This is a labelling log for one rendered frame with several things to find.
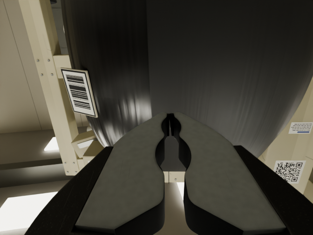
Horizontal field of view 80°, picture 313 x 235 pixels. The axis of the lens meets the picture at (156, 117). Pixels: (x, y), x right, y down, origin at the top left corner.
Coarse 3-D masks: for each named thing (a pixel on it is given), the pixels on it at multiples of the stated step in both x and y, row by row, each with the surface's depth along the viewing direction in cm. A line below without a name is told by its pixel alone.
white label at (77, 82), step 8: (64, 72) 22; (72, 72) 21; (80, 72) 21; (64, 80) 23; (72, 80) 22; (80, 80) 22; (88, 80) 21; (72, 88) 23; (80, 88) 22; (88, 88) 22; (72, 96) 24; (80, 96) 23; (88, 96) 22; (72, 104) 24; (80, 104) 24; (88, 104) 23; (80, 112) 24; (88, 112) 24; (96, 112) 23
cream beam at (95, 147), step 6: (90, 144) 91; (96, 144) 90; (90, 150) 85; (96, 150) 85; (84, 156) 82; (90, 156) 82; (84, 162) 83; (168, 174) 84; (174, 174) 84; (180, 174) 84; (168, 180) 85; (174, 180) 85; (180, 180) 85
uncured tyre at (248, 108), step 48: (96, 0) 18; (144, 0) 17; (192, 0) 17; (240, 0) 17; (288, 0) 17; (96, 48) 19; (144, 48) 19; (192, 48) 18; (240, 48) 18; (288, 48) 18; (96, 96) 22; (144, 96) 21; (192, 96) 21; (240, 96) 20; (288, 96) 21; (240, 144) 25
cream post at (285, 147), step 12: (312, 84) 41; (312, 96) 42; (300, 108) 43; (312, 108) 43; (300, 120) 44; (312, 120) 44; (288, 132) 45; (312, 132) 45; (276, 144) 47; (288, 144) 46; (300, 144) 46; (312, 144) 46; (264, 156) 49; (276, 156) 48; (288, 156) 48; (300, 156) 48; (312, 156) 48; (312, 168) 49; (300, 180) 51; (300, 192) 52
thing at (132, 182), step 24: (168, 120) 12; (120, 144) 9; (144, 144) 9; (120, 168) 8; (144, 168) 8; (96, 192) 7; (120, 192) 7; (144, 192) 7; (96, 216) 6; (120, 216) 6; (144, 216) 6
